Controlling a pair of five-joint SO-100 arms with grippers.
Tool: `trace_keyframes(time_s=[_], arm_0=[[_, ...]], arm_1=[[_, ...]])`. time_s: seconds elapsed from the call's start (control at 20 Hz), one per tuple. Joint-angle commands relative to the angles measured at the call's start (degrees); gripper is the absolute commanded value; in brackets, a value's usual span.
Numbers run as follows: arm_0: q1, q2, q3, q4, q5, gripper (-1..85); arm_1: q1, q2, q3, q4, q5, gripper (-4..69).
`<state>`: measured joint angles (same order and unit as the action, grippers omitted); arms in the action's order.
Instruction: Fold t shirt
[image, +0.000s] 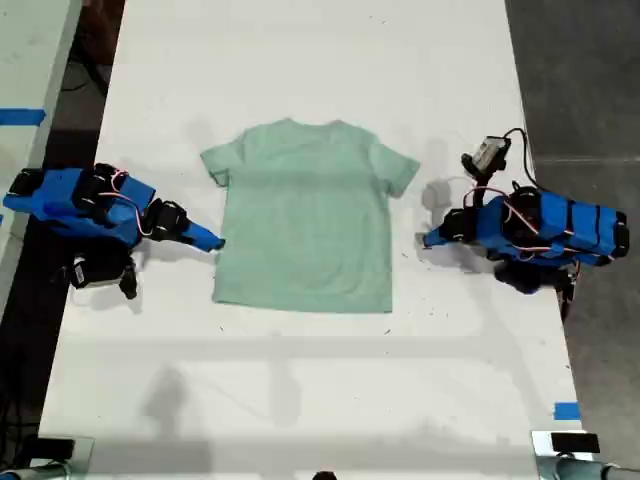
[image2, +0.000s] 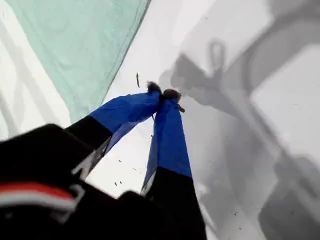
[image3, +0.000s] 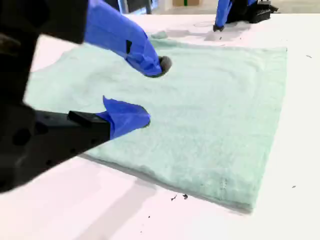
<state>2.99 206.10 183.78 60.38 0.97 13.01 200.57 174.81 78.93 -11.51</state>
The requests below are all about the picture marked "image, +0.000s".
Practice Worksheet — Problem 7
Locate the white side table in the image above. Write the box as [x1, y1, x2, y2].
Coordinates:
[0, 0, 84, 314]

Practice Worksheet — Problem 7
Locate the black camera cable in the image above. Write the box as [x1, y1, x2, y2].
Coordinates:
[501, 127, 540, 190]

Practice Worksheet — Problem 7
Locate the curved black camera stalk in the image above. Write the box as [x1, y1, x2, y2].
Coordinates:
[467, 169, 501, 209]

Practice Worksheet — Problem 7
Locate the black camera box white label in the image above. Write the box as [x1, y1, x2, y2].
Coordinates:
[66, 253, 126, 291]

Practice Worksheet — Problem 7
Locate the short black camera stalk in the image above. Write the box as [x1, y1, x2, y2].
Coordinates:
[118, 257, 139, 301]

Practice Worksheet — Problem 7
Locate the small black box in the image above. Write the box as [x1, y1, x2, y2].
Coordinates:
[550, 432, 601, 454]

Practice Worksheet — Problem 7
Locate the shiny metal plate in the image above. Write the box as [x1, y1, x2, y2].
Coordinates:
[28, 435, 96, 472]
[530, 429, 602, 457]

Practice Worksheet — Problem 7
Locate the black camera box grey face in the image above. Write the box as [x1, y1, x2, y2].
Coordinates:
[460, 134, 513, 177]

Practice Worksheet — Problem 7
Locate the grey metal pipe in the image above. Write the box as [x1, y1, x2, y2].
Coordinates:
[536, 453, 640, 480]
[0, 461, 72, 480]

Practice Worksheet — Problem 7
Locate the long blue tape strip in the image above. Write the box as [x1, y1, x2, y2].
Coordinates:
[0, 107, 48, 127]

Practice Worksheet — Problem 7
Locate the pale green T-shirt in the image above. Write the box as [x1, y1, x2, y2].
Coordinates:
[199, 118, 422, 315]

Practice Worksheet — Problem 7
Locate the thin black floor cable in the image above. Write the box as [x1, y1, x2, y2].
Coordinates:
[60, 58, 110, 94]

